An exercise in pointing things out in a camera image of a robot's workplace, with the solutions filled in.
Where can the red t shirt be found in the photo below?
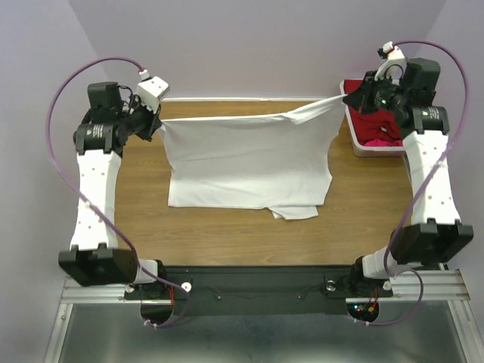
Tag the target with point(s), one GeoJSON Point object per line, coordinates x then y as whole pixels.
{"type": "Point", "coordinates": [379, 125]}

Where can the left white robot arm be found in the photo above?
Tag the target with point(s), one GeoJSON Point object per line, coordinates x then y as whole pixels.
{"type": "Point", "coordinates": [94, 257]}

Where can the white plastic basket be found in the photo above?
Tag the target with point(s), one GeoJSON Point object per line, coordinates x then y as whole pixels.
{"type": "Point", "coordinates": [372, 152]}

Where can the aluminium right rail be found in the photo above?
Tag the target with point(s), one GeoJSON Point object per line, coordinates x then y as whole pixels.
{"type": "Point", "coordinates": [442, 266]}

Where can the pink t shirt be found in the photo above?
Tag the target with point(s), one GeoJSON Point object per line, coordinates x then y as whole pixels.
{"type": "Point", "coordinates": [383, 143]}

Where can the white t shirt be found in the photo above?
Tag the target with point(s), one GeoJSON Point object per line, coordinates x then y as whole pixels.
{"type": "Point", "coordinates": [276, 161]}

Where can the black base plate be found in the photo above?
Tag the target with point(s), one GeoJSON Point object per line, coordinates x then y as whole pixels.
{"type": "Point", "coordinates": [262, 290]}

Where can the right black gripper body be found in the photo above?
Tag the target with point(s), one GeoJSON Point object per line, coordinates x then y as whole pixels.
{"type": "Point", "coordinates": [381, 94]}

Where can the aluminium front rail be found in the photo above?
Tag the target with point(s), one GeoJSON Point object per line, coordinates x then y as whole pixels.
{"type": "Point", "coordinates": [438, 285]}

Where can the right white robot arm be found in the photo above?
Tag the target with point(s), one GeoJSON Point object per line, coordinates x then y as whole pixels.
{"type": "Point", "coordinates": [431, 230]}

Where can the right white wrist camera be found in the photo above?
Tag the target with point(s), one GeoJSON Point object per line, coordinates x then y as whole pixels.
{"type": "Point", "coordinates": [394, 59]}

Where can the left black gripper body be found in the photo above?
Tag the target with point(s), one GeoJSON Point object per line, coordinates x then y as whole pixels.
{"type": "Point", "coordinates": [138, 119]}

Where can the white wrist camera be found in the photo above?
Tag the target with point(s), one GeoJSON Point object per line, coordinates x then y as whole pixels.
{"type": "Point", "coordinates": [394, 59]}
{"type": "Point", "coordinates": [151, 92]}

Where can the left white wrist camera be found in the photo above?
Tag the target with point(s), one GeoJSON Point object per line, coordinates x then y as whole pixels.
{"type": "Point", "coordinates": [151, 92]}

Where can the aluminium rail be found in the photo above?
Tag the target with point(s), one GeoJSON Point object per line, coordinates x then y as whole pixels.
{"type": "Point", "coordinates": [442, 266]}
{"type": "Point", "coordinates": [438, 285]}

